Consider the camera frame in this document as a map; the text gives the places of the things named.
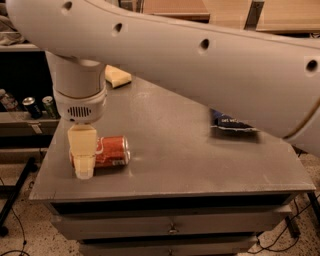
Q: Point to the plastic water bottle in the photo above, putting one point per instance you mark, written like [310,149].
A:
[8,101]

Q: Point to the green soda can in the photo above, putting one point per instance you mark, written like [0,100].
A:
[50,107]

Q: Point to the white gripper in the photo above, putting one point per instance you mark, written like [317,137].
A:
[80,106]

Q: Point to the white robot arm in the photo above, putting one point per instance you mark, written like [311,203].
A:
[269,82]

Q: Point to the black stand leg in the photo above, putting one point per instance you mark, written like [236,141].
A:
[10,193]

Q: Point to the yellow sponge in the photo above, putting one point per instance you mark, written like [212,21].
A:
[117,77]

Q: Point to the dark blue soda can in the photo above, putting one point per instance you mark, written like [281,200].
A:
[31,106]

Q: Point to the grey drawer cabinet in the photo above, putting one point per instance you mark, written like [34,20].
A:
[178,163]

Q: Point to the grey crumpled cloth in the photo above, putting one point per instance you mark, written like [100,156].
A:
[8,34]

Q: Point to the blue potato chip bag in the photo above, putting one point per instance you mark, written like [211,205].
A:
[224,122]

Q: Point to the lower drawer with handle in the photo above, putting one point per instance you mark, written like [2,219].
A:
[171,246]

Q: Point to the red coke can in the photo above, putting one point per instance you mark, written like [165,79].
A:
[111,151]

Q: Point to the wooden board on shelf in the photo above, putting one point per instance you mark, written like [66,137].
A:
[194,10]

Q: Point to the drawer with handle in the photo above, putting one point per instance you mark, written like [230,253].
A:
[192,222]
[171,246]

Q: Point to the top drawer with handle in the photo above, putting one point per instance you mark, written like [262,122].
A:
[192,222]

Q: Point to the grey metal rail shelf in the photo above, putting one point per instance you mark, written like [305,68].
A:
[26,47]

